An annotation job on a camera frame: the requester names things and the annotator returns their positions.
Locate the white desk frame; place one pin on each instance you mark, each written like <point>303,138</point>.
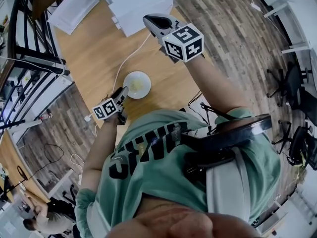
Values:
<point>289,16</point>

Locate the black chest-mounted device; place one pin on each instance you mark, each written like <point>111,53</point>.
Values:
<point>223,135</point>

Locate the white round plug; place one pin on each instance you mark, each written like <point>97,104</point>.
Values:
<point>87,118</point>

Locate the black metal rack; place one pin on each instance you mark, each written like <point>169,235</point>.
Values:
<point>27,41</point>

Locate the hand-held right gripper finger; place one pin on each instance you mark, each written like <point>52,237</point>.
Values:
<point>161,16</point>
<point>154,30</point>

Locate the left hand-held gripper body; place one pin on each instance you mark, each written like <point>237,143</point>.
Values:
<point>105,109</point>

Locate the black office chair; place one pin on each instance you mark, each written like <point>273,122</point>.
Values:
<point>293,85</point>
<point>299,142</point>

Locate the wooden desk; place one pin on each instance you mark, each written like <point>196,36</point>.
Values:
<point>15,162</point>

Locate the white plate of food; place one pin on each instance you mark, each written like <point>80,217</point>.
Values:
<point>137,84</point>

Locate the person's left forearm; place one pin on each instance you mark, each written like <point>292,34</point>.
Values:
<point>99,152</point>

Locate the white power strip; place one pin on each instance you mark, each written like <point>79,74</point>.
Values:
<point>256,6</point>
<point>79,178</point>

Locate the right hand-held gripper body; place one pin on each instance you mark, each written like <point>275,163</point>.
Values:
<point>184,42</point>

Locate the green printed t-shirt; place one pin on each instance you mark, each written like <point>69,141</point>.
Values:
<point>153,172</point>

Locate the person's face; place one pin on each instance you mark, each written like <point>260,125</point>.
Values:
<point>188,222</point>

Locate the person's right forearm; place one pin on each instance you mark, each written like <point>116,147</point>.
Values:
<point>213,83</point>

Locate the white table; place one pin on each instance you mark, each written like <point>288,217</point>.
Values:
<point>289,217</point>

